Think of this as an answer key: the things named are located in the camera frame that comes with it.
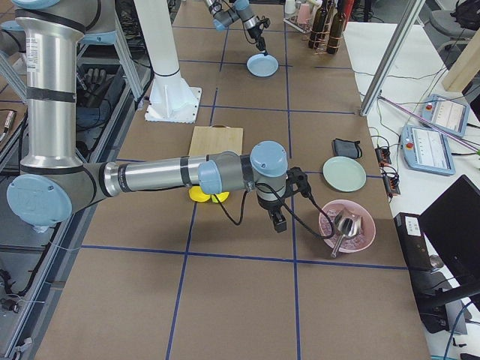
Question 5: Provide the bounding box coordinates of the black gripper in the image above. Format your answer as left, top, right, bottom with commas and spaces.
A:
256, 183, 287, 233
247, 20, 269, 51

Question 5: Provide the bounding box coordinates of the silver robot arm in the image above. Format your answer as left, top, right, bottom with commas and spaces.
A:
6, 1, 289, 232
204, 0, 271, 56

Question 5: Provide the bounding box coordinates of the light blue plate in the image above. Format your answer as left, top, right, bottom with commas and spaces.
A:
246, 53, 279, 77

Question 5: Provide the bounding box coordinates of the light green plate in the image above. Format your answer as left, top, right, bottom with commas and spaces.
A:
322, 156, 367, 192

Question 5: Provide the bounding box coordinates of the pink cup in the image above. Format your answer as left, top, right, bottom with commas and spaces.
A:
297, 3, 311, 26

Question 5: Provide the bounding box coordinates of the dark wine bottle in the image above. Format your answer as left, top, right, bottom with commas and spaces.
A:
308, 1, 329, 49
326, 1, 346, 55

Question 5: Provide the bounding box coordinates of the yellow lemon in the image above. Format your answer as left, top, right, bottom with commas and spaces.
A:
211, 192, 230, 203
188, 186, 212, 203

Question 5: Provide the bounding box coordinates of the metal scoop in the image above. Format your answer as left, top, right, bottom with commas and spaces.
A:
331, 208, 363, 258

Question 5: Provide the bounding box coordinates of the pink bowl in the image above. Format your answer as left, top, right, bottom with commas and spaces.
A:
319, 199, 376, 254

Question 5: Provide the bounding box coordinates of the black pouch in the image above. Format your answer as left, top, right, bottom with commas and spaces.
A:
332, 138, 363, 159

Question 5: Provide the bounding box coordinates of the bamboo cutting board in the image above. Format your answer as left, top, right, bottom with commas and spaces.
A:
188, 125, 244, 156

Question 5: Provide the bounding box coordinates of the black computer box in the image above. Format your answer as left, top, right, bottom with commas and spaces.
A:
394, 212, 433, 272

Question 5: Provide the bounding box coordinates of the teach pendant tablet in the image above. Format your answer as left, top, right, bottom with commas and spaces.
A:
421, 94, 470, 137
400, 124, 455, 176

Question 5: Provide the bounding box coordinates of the black monitor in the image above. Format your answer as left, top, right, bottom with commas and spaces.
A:
419, 175, 479, 281

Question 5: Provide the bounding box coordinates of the black camera cable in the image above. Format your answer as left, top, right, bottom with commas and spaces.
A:
219, 183, 341, 241

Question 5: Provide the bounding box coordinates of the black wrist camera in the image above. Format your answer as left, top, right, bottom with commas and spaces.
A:
285, 166, 313, 199

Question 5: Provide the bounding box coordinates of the copper wire bottle rack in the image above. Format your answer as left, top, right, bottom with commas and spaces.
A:
313, 23, 332, 54

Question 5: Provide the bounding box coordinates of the aluminium frame post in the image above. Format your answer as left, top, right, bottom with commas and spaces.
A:
359, 0, 426, 116

